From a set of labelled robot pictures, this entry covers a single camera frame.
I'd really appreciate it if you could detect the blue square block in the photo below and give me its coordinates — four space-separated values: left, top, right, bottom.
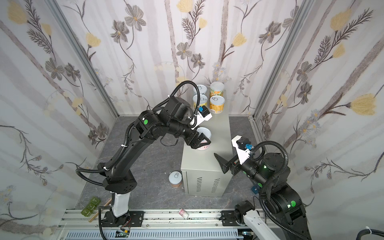
251 186 260 195

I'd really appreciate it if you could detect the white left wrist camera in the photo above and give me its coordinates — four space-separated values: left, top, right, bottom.
190 106 212 130

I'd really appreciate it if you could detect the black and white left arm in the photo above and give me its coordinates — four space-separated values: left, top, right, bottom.
76 81 211 229

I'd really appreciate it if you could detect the wooden mallet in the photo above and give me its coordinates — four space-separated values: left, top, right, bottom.
88 199 112 223

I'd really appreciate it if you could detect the salmon label can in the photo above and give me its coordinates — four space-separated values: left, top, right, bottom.
169 171 183 188

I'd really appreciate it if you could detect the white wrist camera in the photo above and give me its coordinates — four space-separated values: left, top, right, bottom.
231 136 253 165
190 106 212 130

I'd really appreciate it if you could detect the grey metal cabinet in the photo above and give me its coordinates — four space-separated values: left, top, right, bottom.
181 106 233 197

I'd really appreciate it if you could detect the green orange peach can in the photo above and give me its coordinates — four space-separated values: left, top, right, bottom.
210 82 225 97

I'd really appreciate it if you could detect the white blue label can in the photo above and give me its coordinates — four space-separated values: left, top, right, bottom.
197 85 208 95

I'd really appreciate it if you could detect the green block toy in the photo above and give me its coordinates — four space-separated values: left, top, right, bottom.
81 197 101 217

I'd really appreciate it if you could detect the yellow label can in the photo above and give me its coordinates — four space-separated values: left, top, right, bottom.
193 95 208 109
210 95 226 114

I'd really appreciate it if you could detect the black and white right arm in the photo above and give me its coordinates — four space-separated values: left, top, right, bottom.
214 138 311 240

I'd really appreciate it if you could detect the pink label can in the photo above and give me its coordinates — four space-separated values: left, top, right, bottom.
197 127 212 151

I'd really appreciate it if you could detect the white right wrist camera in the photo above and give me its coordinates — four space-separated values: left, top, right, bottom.
231 136 253 165

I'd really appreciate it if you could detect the small pink bottle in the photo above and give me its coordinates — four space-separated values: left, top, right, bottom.
179 209 190 219

